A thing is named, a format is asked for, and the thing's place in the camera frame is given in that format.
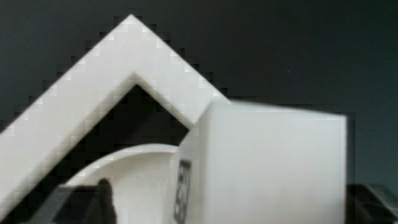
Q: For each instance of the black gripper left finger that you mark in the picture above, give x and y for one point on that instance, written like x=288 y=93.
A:
x=78 y=205

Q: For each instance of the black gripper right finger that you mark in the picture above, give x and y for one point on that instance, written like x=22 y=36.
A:
x=372 y=205

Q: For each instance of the white front barrier wall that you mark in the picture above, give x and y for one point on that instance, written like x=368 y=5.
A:
x=54 y=123

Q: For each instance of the white right barrier wall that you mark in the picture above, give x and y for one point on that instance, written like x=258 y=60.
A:
x=166 y=75

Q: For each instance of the white round stool seat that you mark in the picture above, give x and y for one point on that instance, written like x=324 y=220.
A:
x=139 y=168

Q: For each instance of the white barrier wall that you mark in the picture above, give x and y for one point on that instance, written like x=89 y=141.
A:
x=166 y=75
x=54 y=123

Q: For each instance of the white stool leg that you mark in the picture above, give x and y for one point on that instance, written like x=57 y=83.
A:
x=261 y=171

